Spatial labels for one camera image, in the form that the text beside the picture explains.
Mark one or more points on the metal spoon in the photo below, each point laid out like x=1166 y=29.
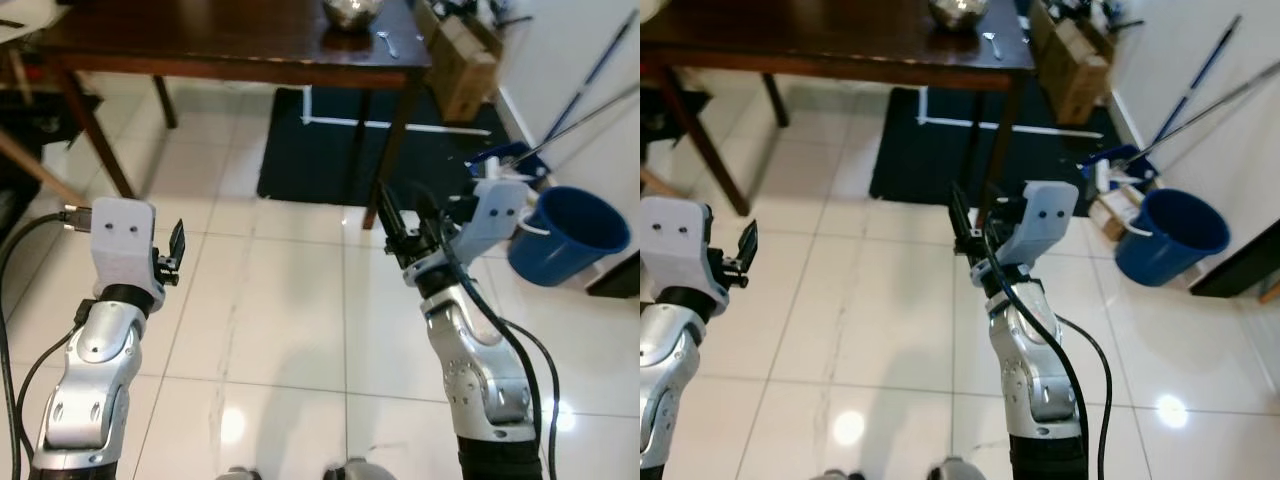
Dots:
x=388 y=44
x=992 y=45

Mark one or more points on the grey robot right foot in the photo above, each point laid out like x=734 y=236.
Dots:
x=955 y=470
x=350 y=470

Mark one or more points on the grey robot left foot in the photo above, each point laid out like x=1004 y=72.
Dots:
x=238 y=473
x=835 y=475

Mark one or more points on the blue plastic bucket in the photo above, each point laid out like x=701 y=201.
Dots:
x=1170 y=240
x=565 y=240

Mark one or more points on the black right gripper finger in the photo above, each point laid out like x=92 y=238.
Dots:
x=996 y=220
x=391 y=215
x=429 y=218
x=961 y=215

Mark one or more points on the black cabinet edge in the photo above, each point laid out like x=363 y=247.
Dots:
x=1240 y=265
x=615 y=275

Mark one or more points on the light wooden furniture leg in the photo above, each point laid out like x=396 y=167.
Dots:
x=655 y=180
x=25 y=165

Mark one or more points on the light grey right wrist camera mount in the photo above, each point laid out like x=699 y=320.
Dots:
x=495 y=215
x=1045 y=220

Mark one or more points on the grey robot foot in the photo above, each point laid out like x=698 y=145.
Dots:
x=835 y=475
x=350 y=470
x=238 y=473
x=955 y=470

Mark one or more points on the light grey left wrist camera mount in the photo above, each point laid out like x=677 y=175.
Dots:
x=120 y=245
x=672 y=245

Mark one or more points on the dark floor mat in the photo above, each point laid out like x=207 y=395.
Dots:
x=930 y=160
x=320 y=160

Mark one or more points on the blue white mop head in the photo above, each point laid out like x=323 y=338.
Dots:
x=500 y=160
x=1110 y=170

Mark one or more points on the white floor tape line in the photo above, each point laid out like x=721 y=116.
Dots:
x=1010 y=127

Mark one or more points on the brown cardboard box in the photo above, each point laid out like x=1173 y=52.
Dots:
x=462 y=60
x=1070 y=60

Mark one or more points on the shiny metal bowl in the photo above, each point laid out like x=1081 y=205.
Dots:
x=958 y=10
x=352 y=12

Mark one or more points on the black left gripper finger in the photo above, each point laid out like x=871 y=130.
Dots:
x=748 y=243
x=179 y=242

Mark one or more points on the dark furniture piece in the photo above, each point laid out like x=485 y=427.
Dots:
x=660 y=110
x=50 y=115

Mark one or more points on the silver metal pole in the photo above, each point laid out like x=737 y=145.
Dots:
x=1200 y=115
x=590 y=115

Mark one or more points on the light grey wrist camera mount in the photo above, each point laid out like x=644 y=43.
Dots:
x=120 y=245
x=672 y=245
x=495 y=215
x=1045 y=220

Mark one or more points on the dark wooden table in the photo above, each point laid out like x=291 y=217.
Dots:
x=200 y=40
x=820 y=40

